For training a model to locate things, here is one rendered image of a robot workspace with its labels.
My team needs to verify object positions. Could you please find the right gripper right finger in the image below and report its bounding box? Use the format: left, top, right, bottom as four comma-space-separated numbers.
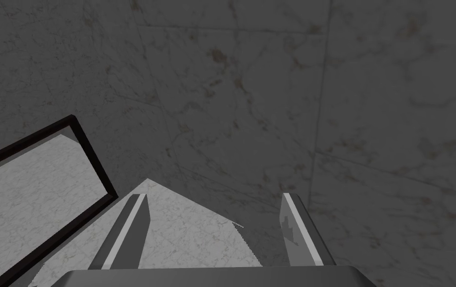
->
280, 193, 337, 267

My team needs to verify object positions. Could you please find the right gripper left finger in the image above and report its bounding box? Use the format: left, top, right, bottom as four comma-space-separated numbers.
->
88, 193, 151, 271

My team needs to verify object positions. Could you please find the black framed wall mirror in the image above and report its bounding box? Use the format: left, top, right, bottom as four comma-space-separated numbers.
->
0, 115, 119, 287

